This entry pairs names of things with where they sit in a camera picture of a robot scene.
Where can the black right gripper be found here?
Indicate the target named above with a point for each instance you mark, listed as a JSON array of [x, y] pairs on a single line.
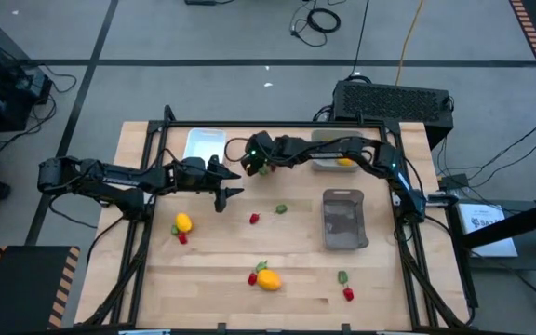
[[259, 146]]

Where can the transparent grey plastic basket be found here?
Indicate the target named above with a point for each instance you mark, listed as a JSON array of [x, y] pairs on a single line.
[[342, 218]]

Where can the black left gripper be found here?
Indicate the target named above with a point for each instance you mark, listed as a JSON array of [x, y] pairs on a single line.
[[196, 172]]

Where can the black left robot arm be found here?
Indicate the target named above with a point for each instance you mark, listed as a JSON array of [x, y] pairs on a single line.
[[110, 179]]

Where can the beige plastic basket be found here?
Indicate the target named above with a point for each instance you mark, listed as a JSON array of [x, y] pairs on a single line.
[[328, 166]]

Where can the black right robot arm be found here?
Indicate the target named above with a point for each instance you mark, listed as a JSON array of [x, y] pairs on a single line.
[[333, 148]]

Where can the black power brick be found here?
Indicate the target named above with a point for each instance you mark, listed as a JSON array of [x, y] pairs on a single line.
[[454, 181]]

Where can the black computer case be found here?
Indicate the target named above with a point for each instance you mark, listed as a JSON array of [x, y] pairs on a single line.
[[389, 102]]

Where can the white plastic basket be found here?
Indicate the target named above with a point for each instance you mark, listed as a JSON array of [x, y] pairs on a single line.
[[203, 142]]

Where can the yellow lemon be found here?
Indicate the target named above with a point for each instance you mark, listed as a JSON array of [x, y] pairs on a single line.
[[344, 162], [269, 280], [183, 222]]

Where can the black power strip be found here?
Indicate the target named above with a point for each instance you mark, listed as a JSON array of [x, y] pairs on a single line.
[[200, 2]]

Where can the small green pepper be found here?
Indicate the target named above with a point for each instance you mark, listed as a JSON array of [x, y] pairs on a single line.
[[263, 170], [261, 266], [342, 277], [174, 230], [281, 209]]

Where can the white printed sheet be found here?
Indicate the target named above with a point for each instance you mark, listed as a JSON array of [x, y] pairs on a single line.
[[486, 232]]

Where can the black metal table frame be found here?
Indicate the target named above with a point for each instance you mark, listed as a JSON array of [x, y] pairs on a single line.
[[296, 124]]

